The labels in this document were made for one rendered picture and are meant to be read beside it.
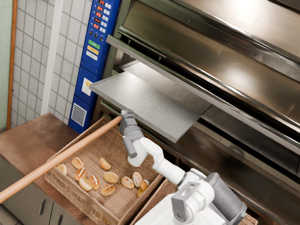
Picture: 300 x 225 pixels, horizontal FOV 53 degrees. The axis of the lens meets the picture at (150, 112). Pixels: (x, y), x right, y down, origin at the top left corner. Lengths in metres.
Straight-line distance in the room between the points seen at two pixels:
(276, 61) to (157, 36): 0.61
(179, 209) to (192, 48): 1.00
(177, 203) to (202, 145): 1.04
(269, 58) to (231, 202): 0.73
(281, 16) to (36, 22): 1.56
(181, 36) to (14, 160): 1.23
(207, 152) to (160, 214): 0.96
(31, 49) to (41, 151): 0.77
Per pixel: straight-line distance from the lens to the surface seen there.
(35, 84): 2.47
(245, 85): 1.52
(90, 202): 1.71
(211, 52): 1.55
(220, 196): 1.00
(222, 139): 1.67
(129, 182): 1.93
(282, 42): 1.44
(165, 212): 0.86
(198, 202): 0.78
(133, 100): 1.63
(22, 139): 2.15
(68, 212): 1.81
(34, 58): 2.39
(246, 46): 1.49
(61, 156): 1.17
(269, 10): 1.47
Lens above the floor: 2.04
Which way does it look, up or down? 33 degrees down
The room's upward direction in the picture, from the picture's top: 21 degrees clockwise
